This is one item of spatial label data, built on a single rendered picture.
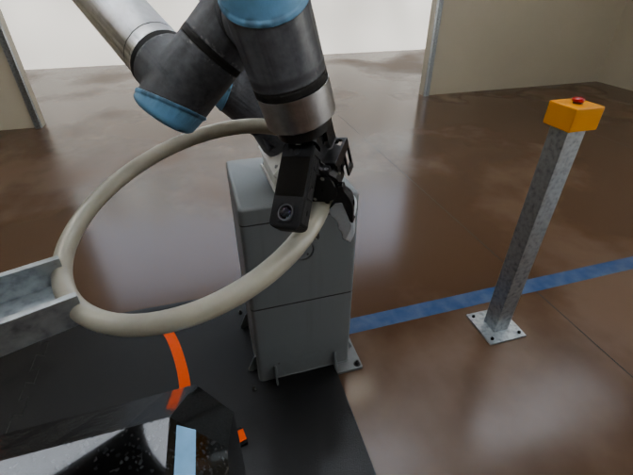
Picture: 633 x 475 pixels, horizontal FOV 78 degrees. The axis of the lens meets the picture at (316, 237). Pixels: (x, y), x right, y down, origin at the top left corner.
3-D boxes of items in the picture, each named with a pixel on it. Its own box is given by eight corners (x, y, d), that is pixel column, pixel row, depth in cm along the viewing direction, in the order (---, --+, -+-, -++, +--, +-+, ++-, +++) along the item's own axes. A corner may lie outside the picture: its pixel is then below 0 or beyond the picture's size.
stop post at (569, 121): (526, 336, 187) (627, 106, 126) (490, 345, 183) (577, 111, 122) (499, 308, 203) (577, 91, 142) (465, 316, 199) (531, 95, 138)
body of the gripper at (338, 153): (356, 170, 60) (340, 96, 51) (341, 208, 54) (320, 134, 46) (310, 170, 63) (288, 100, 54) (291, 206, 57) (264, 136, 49)
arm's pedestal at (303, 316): (235, 313, 200) (210, 156, 152) (328, 294, 212) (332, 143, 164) (250, 397, 161) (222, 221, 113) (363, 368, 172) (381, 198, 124)
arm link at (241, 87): (244, 123, 132) (200, 89, 122) (277, 83, 128) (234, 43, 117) (251, 139, 120) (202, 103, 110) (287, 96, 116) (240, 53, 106)
